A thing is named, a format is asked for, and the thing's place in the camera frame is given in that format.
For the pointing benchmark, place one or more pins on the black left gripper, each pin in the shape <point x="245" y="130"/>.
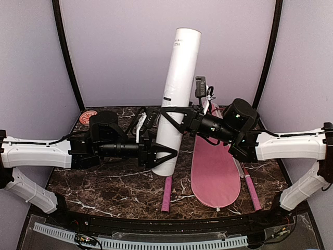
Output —
<point x="148" y="156"/>

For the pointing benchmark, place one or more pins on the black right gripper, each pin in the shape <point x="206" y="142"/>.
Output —
<point x="194" y="117"/>

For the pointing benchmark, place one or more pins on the white shuttlecock tube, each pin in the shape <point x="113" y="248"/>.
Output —
<point x="179" y="82"/>

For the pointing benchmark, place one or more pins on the pink badminton racket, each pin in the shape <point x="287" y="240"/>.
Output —
<point x="216" y="110"/>
<point x="167" y="194"/>

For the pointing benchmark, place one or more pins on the pink racket cover bag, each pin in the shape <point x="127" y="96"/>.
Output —
<point x="215" y="178"/>

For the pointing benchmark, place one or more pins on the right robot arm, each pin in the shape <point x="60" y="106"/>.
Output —
<point x="236" y="128"/>

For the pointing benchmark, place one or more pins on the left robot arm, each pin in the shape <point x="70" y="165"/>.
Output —
<point x="77" y="150"/>

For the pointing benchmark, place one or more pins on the red patterned bowl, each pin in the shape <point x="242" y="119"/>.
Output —
<point x="85" y="117"/>

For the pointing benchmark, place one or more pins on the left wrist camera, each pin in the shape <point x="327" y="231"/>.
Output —
<point x="143" y="121"/>

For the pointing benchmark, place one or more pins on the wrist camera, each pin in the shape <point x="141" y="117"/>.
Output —
<point x="143" y="121"/>
<point x="204" y="94"/>

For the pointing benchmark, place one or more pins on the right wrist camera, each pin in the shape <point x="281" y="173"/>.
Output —
<point x="204" y="94"/>

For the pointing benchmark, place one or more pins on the right black frame post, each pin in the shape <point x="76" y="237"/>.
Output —
<point x="269" y="53"/>

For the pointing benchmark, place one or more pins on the black frame post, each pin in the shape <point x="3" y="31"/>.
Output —
<point x="66" y="55"/>
<point x="269" y="53"/>

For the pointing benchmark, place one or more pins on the white slotted cable duct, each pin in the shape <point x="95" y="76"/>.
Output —
<point x="136" y="241"/>

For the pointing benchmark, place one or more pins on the black front rail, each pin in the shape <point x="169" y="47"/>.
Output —
<point x="182" y="218"/>

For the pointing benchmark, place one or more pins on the left black frame post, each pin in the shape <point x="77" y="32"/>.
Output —
<point x="66" y="55"/>

